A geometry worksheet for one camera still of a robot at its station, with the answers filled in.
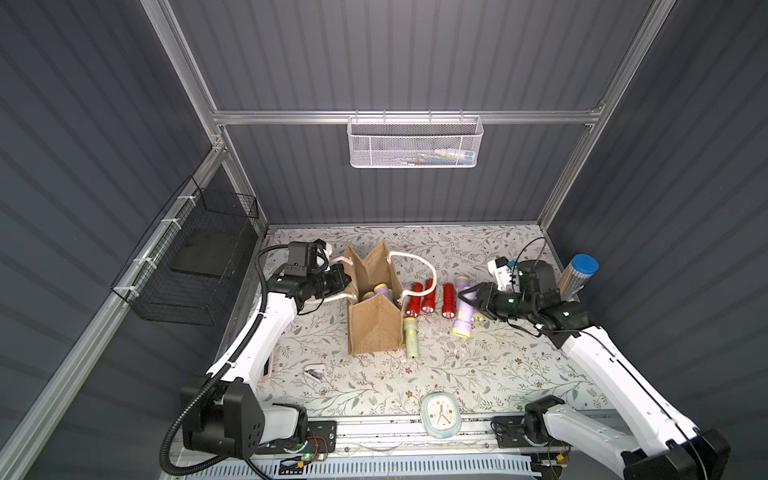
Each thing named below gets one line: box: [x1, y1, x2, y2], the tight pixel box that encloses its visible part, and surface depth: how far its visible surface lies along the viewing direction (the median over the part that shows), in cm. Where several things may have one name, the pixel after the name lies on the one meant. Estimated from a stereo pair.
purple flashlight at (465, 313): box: [452, 287, 479, 338], surface depth 72 cm
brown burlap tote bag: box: [343, 241, 405, 355], surface depth 86 cm
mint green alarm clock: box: [421, 392, 462, 438], surface depth 76 cm
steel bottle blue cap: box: [558, 254, 600, 300], surface depth 87 cm
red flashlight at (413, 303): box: [405, 282, 424, 319], surface depth 96 cm
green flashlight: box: [404, 317, 419, 360], surface depth 89 cm
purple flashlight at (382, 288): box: [374, 283, 393, 301], surface depth 95 cm
